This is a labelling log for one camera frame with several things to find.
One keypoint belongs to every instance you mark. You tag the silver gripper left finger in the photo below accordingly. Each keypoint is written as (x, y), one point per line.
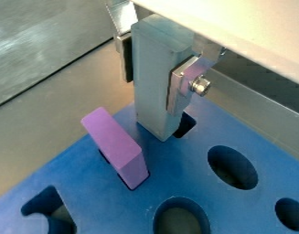
(123, 17)

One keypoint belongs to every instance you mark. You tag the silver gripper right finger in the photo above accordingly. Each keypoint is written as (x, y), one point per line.
(187, 77)

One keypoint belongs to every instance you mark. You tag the blue shape sorter board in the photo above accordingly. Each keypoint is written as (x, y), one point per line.
(222, 173)

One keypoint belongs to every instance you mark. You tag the purple rectangular block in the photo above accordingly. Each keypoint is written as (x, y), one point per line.
(118, 147)

